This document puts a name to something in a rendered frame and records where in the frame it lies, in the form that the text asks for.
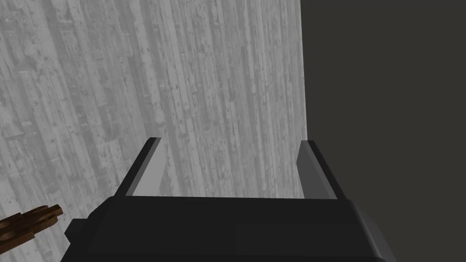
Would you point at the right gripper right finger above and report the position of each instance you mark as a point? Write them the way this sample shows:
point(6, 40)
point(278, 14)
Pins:
point(317, 174)

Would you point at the brown wooden furniture piece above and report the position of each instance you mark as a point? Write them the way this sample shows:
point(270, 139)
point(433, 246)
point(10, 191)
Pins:
point(22, 225)

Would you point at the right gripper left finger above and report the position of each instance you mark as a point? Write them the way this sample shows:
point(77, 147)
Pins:
point(145, 171)

